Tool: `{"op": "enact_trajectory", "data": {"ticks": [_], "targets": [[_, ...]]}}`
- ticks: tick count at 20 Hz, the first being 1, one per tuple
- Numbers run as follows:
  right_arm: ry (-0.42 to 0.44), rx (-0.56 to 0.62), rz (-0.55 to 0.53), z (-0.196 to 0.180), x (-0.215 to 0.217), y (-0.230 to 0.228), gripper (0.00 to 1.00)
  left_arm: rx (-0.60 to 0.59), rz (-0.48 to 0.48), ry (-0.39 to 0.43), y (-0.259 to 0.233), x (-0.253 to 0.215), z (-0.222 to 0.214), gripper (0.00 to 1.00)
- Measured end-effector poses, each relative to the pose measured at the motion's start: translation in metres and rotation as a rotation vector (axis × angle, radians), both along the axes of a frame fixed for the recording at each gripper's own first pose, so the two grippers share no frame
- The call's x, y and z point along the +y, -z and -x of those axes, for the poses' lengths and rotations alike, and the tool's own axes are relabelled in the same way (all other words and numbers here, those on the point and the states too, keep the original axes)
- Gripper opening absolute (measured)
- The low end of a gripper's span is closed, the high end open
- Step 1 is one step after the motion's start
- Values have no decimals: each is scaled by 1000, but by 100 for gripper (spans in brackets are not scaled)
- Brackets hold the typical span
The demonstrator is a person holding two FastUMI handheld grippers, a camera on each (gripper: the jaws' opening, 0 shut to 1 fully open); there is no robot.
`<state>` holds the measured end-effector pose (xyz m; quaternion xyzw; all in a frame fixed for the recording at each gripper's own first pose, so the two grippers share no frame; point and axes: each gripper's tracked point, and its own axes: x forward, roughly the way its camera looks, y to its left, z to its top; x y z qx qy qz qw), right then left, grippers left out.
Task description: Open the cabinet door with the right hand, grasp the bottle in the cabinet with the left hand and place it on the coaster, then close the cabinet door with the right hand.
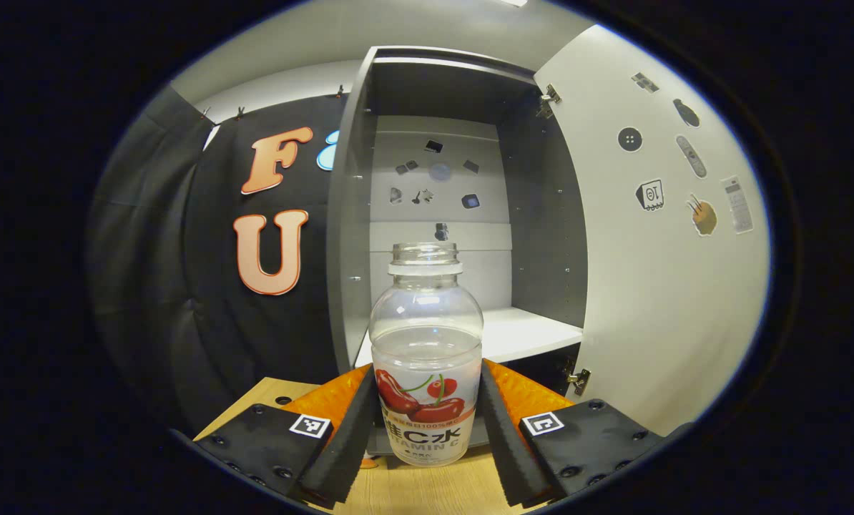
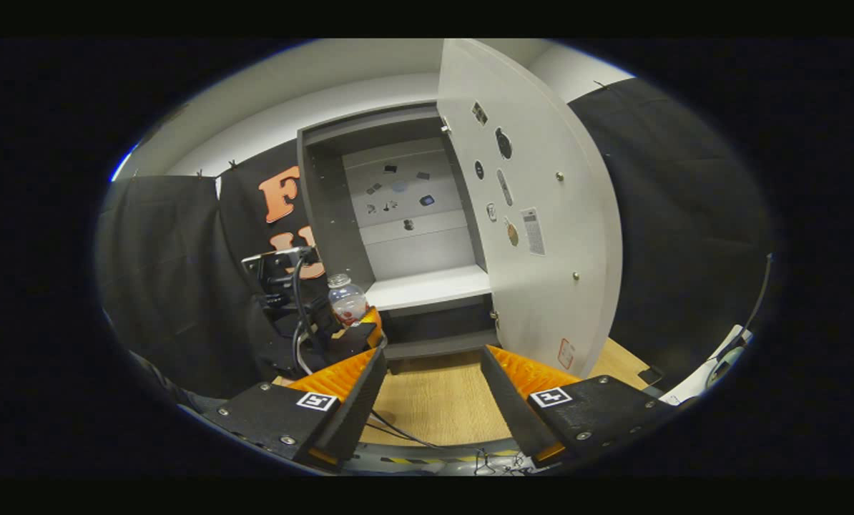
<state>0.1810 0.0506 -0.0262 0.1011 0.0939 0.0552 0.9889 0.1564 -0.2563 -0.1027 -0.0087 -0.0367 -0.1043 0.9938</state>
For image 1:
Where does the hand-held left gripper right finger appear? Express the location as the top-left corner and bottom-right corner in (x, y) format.
(478, 358), (667, 509)

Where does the white cabinet shelf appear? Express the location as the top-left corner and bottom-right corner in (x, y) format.
(354, 306), (585, 369)

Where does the clear plastic bottle red label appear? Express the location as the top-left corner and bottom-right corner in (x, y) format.
(368, 242), (485, 468)

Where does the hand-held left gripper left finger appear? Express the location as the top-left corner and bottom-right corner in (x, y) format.
(195, 363), (382, 510)

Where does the grey cabinet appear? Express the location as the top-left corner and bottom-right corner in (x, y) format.
(325, 45), (589, 458)

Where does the black backdrop cloth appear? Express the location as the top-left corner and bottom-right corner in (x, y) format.
(87, 86), (360, 430)

